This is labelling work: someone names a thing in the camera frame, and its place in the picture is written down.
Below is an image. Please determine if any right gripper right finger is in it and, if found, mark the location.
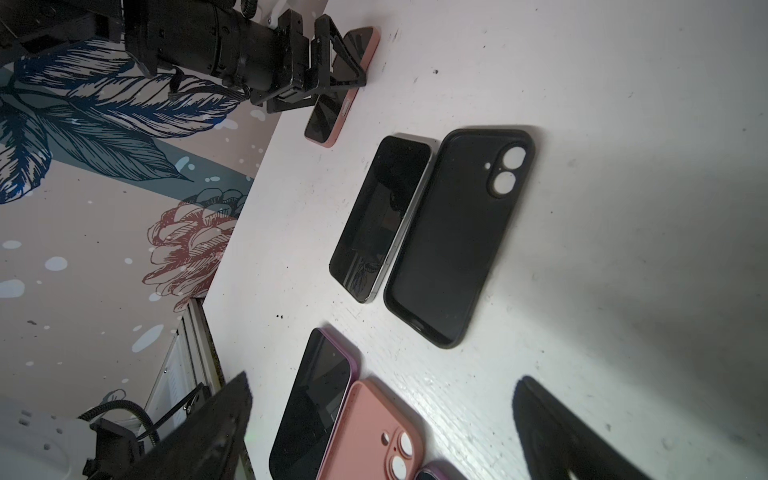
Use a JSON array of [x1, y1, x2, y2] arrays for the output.
[[512, 376, 647, 479]]

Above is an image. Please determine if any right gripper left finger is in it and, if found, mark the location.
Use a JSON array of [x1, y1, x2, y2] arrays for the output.
[[121, 372, 253, 480]]

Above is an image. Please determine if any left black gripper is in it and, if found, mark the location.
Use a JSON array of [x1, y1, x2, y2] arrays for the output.
[[250, 9, 367, 114]]

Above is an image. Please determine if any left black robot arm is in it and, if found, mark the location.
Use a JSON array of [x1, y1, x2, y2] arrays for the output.
[[1, 1, 367, 113]]

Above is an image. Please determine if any light pink phone case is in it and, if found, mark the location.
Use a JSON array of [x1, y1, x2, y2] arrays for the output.
[[303, 25, 383, 149]]

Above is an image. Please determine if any black phone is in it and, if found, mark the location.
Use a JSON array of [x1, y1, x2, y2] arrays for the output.
[[268, 328, 359, 479], [305, 28, 376, 144], [329, 133, 438, 304]]

